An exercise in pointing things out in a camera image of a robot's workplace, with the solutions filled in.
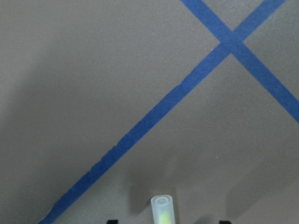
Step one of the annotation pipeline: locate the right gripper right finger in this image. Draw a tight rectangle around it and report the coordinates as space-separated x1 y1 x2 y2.
219 220 230 224

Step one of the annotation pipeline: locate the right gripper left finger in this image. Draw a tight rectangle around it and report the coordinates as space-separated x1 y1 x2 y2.
107 219 119 224

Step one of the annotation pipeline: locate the yellow highlighter pen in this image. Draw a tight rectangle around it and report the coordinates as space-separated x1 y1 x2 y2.
150 195 176 224

